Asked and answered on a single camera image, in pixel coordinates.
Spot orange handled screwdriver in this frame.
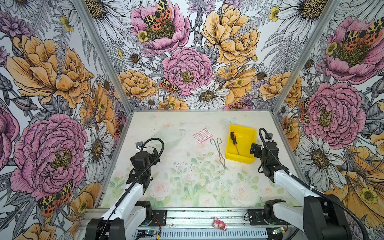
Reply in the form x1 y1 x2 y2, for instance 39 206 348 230
230 132 240 155

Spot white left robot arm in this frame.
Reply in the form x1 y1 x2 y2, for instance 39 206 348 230
85 150 160 240

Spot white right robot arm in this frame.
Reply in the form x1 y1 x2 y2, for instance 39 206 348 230
250 141 352 240

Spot yellow plastic bin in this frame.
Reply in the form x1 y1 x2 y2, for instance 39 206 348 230
225 125 257 164

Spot pink patterned packet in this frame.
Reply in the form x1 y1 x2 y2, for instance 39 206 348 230
193 128 213 144

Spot metal tongs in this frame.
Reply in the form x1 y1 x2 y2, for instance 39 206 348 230
210 138 228 170

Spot pink toy figure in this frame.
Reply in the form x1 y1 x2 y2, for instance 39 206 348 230
213 218 227 231

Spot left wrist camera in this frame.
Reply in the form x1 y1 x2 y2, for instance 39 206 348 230
135 142 144 152

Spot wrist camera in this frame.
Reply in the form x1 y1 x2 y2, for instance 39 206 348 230
135 142 144 152
264 133 273 142

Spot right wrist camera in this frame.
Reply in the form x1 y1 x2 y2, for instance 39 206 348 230
264 133 273 142

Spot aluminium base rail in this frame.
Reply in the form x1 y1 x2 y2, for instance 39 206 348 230
74 206 343 240

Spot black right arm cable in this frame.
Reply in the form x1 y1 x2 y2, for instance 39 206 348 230
258 127 370 240

